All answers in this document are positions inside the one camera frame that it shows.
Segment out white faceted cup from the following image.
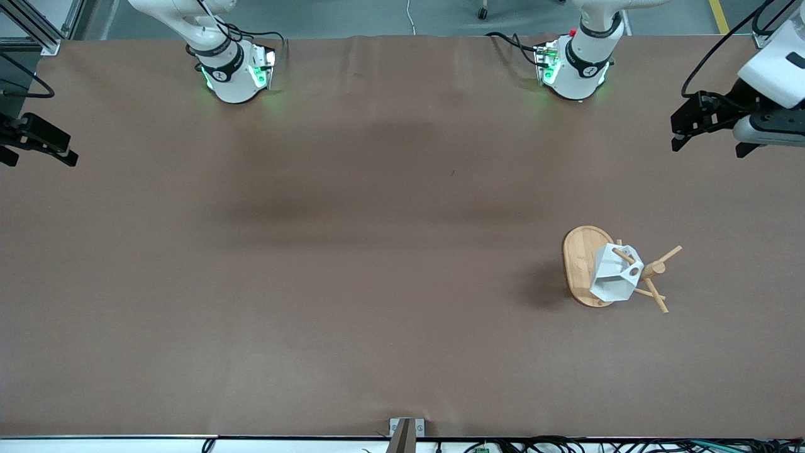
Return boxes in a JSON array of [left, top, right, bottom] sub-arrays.
[[589, 243, 645, 303]]

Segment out wooden cup rack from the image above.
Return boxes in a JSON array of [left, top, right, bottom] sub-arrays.
[[562, 225, 684, 314]]

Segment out brown table cover sheet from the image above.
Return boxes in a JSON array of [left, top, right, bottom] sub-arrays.
[[0, 35, 805, 439]]

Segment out aluminium frame post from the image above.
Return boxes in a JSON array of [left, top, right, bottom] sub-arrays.
[[752, 0, 790, 48], [0, 0, 98, 56]]

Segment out black left base cable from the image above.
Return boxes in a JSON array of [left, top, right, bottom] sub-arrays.
[[486, 31, 543, 71]]

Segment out black base cable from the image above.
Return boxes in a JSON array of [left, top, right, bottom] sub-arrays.
[[223, 24, 289, 67], [486, 31, 543, 71]]

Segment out black right base cable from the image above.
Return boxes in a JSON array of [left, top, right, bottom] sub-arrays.
[[223, 24, 289, 67]]

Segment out black cable bundle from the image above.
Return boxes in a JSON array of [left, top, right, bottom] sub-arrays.
[[434, 435, 805, 453]]

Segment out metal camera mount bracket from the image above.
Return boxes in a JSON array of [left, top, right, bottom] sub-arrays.
[[389, 417, 426, 453]]

